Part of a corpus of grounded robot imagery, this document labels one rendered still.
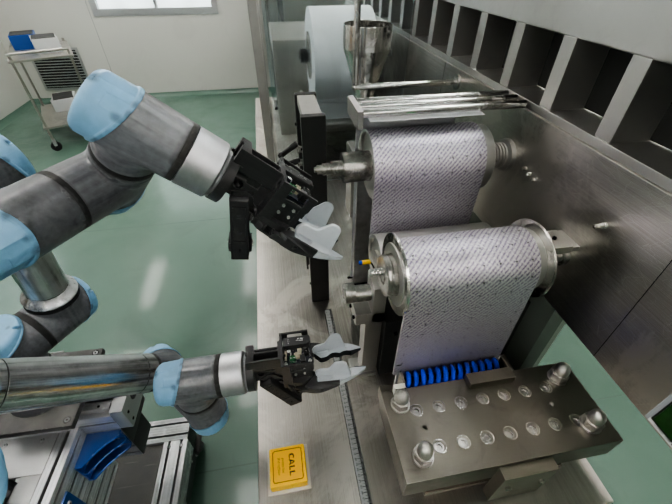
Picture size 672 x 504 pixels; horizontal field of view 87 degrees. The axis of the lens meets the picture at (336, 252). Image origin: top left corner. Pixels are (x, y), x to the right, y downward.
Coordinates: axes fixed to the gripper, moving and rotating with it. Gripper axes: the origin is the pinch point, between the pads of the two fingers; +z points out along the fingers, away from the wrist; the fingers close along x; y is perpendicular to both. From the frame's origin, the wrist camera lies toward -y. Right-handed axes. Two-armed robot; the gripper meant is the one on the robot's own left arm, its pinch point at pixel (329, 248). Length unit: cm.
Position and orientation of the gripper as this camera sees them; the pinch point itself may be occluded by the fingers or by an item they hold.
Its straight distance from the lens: 56.0
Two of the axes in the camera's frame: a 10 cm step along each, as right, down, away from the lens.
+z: 7.5, 4.1, 5.2
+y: 6.3, -6.5, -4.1
